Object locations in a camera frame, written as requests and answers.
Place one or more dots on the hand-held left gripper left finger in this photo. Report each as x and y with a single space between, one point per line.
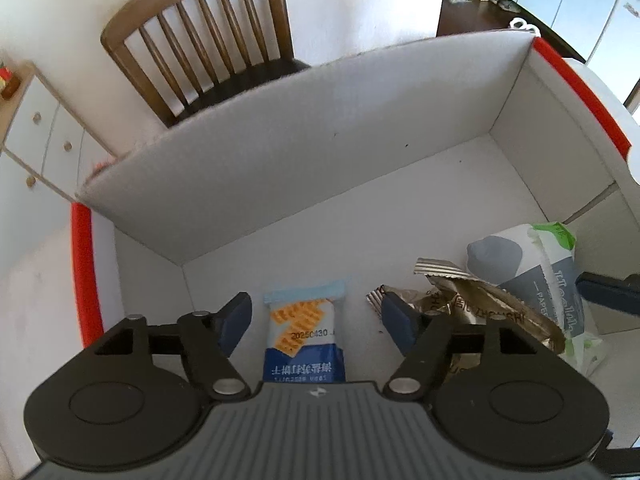
235 325

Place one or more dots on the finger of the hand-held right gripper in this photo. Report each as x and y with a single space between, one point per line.
610 295

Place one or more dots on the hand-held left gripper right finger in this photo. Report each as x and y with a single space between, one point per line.
400 325

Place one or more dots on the blue biscuit packet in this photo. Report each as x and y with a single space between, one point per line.
305 355

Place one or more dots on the gold foil wrapper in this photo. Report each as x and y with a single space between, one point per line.
475 300

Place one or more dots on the white grey tissue pack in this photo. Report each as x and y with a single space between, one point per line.
500 255

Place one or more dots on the red cardboard box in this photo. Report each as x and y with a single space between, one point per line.
325 160

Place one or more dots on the small white drawer cabinet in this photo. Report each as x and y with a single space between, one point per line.
55 135

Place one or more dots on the white slippers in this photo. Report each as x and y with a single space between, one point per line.
525 26

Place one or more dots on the wooden chair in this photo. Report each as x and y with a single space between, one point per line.
150 20

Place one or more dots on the sauce jar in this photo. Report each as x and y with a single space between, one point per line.
7 82

